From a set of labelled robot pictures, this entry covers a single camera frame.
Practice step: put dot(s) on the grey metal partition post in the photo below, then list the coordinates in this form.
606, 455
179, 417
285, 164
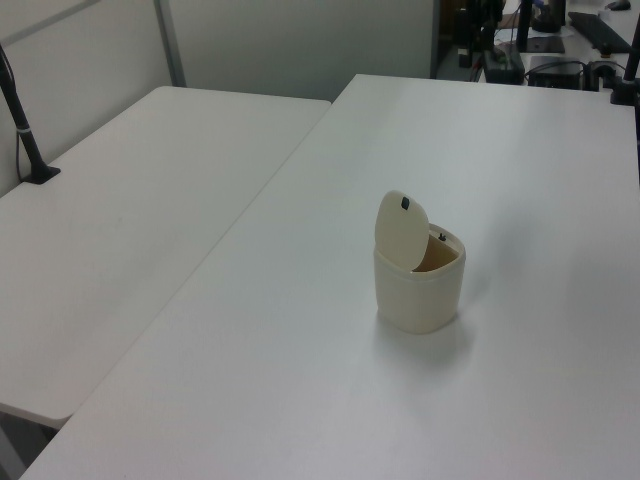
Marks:
170, 45

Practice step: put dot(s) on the black power box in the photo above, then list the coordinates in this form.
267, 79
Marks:
502, 70

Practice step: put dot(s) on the black computer mouse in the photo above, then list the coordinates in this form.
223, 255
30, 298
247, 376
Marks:
619, 5

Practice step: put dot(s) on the cream plastic trash bin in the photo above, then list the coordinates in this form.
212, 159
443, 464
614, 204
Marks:
415, 305

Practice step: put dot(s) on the black computer keyboard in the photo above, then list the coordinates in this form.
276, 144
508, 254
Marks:
597, 31

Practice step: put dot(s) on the cream round bin lid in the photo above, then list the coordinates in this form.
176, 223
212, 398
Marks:
400, 235

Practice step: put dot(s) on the black camera stand pole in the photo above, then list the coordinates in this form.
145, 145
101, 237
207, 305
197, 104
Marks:
20, 125

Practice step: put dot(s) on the black electronics box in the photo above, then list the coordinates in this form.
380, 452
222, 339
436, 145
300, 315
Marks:
555, 75

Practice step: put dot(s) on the black monitor stand pole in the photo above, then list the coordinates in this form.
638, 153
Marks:
523, 25

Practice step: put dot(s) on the black clamp stand pole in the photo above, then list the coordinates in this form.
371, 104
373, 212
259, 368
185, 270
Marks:
627, 85

